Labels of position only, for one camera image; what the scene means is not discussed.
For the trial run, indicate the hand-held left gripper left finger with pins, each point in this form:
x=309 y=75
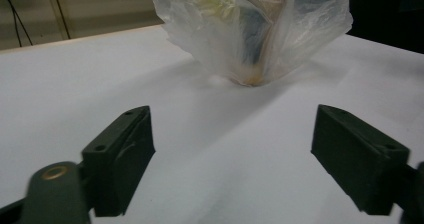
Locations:
x=116 y=170

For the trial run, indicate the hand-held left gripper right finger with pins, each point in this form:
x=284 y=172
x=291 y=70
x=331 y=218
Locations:
x=356 y=164

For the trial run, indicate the translucent white plastic bag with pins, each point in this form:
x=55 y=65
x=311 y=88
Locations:
x=253 y=27

